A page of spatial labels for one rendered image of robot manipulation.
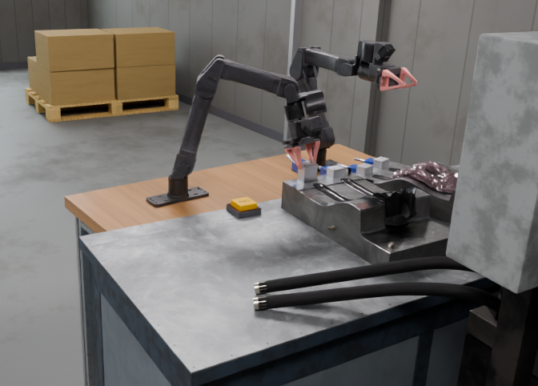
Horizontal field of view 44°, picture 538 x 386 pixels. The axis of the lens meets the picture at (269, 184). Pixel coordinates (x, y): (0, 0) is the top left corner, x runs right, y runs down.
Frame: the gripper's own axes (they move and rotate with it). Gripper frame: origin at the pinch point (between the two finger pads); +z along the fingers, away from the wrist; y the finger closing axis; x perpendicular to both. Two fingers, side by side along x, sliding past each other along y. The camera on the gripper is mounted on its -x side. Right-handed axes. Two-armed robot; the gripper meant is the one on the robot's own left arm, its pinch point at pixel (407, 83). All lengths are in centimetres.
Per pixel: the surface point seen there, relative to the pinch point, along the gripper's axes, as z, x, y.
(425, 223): 28.5, 32.6, -18.3
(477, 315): 60, 39, -36
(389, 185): 1.9, 32.9, -4.3
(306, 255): 16, 39, -52
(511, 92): 77, -22, -69
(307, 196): -0.3, 30.8, -37.9
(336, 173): -7.6, 29.2, -19.5
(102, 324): -15, 63, -97
